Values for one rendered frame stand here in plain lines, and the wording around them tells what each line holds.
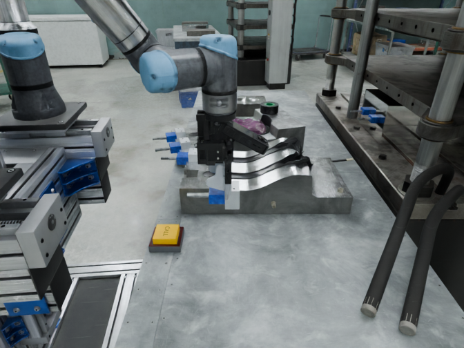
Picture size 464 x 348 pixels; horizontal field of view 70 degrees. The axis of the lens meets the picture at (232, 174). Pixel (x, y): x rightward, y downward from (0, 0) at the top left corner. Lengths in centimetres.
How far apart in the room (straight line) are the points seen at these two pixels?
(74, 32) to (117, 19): 678
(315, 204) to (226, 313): 43
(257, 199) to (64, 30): 683
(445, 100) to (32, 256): 110
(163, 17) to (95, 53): 170
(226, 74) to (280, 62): 468
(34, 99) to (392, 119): 134
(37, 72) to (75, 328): 97
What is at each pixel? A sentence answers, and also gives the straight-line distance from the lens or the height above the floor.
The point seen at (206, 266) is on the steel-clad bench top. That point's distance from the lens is 83.
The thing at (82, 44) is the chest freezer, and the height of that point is 45.
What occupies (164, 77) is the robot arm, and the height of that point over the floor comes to 124.
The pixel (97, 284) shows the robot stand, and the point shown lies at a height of 21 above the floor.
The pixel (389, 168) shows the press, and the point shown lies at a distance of 140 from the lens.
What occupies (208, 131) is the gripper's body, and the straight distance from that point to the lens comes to 74.
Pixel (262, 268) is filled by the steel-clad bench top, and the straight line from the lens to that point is 83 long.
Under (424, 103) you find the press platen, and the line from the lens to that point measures 134.
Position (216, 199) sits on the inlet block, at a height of 93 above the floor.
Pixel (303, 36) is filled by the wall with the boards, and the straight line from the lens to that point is 865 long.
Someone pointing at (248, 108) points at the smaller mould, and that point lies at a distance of 175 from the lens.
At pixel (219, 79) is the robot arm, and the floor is 123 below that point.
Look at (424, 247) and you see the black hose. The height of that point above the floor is 86.
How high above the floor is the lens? 138
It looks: 29 degrees down
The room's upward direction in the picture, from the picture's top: straight up
